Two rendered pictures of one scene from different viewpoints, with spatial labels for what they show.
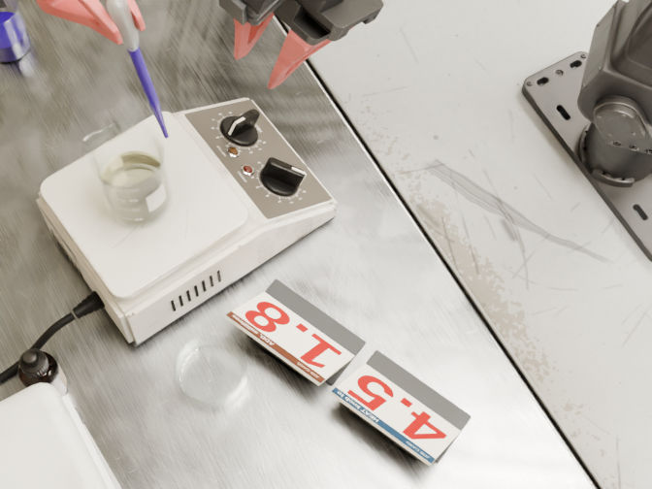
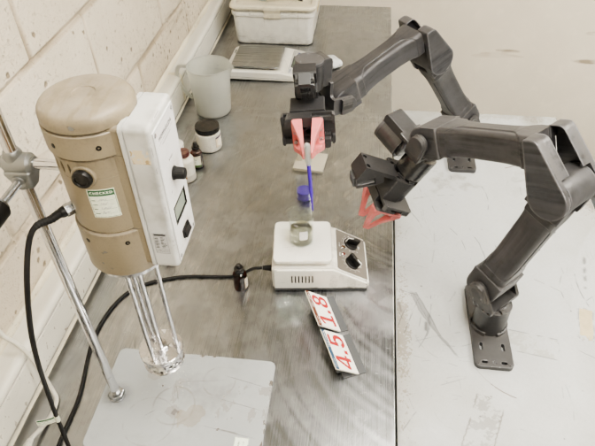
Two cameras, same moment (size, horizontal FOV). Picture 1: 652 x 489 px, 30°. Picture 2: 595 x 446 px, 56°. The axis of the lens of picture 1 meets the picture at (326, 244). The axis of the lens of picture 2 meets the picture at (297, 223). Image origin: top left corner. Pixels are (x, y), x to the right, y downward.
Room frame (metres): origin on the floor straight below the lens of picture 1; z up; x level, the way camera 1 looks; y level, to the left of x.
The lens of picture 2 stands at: (-0.24, -0.38, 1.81)
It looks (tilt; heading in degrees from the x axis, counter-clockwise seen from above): 42 degrees down; 38
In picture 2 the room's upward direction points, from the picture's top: 1 degrees counter-clockwise
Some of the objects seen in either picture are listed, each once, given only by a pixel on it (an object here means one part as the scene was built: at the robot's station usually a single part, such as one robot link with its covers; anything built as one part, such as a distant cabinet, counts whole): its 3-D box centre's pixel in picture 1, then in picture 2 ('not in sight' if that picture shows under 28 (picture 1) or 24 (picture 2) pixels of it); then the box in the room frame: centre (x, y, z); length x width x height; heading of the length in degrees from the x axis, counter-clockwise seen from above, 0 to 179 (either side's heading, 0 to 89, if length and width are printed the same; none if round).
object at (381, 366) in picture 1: (402, 405); (343, 350); (0.29, -0.06, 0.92); 0.09 x 0.06 x 0.04; 53
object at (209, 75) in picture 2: not in sight; (205, 87); (0.79, 0.77, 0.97); 0.18 x 0.13 x 0.15; 115
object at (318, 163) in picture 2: not in sight; (310, 142); (0.75, 0.35, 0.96); 0.08 x 0.08 x 0.13; 25
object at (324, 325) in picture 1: (296, 330); (326, 310); (0.35, 0.02, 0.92); 0.09 x 0.06 x 0.04; 53
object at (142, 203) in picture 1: (128, 176); (300, 226); (0.42, 0.14, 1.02); 0.06 x 0.05 x 0.08; 77
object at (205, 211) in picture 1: (145, 202); (303, 242); (0.42, 0.14, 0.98); 0.12 x 0.12 x 0.01; 37
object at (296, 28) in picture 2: not in sight; (279, 6); (1.40, 0.98, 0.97); 0.37 x 0.31 x 0.14; 31
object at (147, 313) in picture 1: (179, 211); (314, 257); (0.44, 0.12, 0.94); 0.22 x 0.13 x 0.08; 127
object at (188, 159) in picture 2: not in sight; (185, 165); (0.50, 0.58, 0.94); 0.05 x 0.05 x 0.09
